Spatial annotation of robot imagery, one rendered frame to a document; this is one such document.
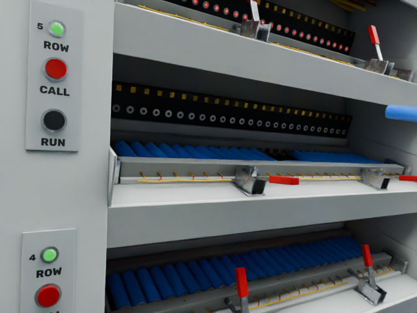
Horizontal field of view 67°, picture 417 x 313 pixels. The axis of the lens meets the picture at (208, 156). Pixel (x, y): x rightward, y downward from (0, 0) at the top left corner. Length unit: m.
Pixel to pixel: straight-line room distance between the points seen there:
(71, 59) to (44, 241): 0.16
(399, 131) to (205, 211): 0.52
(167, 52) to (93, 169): 0.14
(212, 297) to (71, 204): 0.25
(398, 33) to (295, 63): 0.40
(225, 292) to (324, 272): 0.20
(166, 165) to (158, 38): 0.14
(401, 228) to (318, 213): 0.32
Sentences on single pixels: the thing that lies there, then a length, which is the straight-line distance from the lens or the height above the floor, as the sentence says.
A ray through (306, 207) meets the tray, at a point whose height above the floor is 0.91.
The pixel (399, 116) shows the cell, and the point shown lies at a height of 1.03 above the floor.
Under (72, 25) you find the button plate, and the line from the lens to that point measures 0.32.
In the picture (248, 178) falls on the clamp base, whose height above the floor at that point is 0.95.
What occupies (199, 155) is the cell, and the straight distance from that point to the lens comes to 0.44.
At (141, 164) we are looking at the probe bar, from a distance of 0.36.
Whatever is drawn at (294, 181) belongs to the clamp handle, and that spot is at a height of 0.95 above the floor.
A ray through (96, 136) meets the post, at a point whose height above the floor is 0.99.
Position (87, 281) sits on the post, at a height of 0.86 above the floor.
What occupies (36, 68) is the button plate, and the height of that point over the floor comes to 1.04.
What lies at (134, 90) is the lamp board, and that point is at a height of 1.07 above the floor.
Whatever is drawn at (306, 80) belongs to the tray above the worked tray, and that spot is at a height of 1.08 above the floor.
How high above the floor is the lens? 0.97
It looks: level
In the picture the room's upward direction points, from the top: 2 degrees clockwise
